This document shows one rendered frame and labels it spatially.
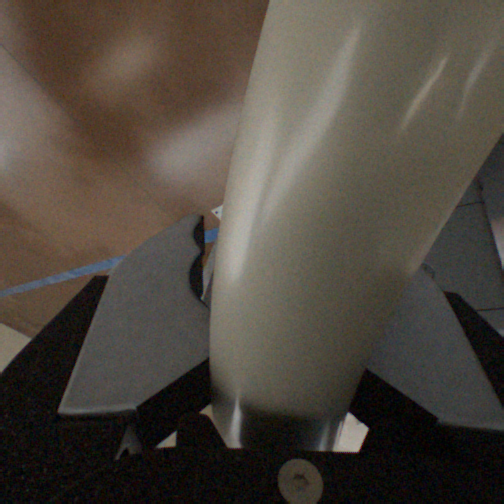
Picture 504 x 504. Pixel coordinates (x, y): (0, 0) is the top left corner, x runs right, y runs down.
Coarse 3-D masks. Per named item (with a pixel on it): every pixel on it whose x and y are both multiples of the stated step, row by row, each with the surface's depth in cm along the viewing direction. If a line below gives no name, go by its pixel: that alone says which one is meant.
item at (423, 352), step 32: (416, 288) 9; (416, 320) 8; (448, 320) 8; (384, 352) 7; (416, 352) 7; (448, 352) 7; (384, 384) 6; (416, 384) 6; (448, 384) 6; (480, 384) 6; (384, 416) 6; (416, 416) 6; (448, 416) 6; (480, 416) 6; (416, 448) 6
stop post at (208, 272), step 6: (222, 204) 185; (216, 210) 189; (216, 240) 177; (216, 246) 173; (210, 258) 169; (210, 264) 165; (204, 270) 165; (210, 270) 161; (204, 276) 161; (210, 276) 158; (204, 282) 158; (210, 282) 156; (204, 288) 155; (210, 288) 155; (204, 294) 152; (210, 294) 155; (204, 300) 151; (210, 300) 154; (210, 306) 153
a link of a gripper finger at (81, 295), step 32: (96, 288) 8; (64, 320) 7; (32, 352) 6; (64, 352) 6; (0, 384) 6; (32, 384) 6; (64, 384) 6; (0, 416) 5; (32, 416) 5; (128, 416) 5; (0, 448) 5; (32, 448) 5; (64, 448) 5; (96, 448) 5; (128, 448) 5; (0, 480) 4; (32, 480) 4; (64, 480) 4
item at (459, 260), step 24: (480, 192) 101; (456, 216) 99; (480, 216) 95; (456, 240) 94; (480, 240) 90; (432, 264) 94; (456, 264) 90; (480, 264) 86; (456, 288) 86; (480, 288) 82; (480, 312) 79
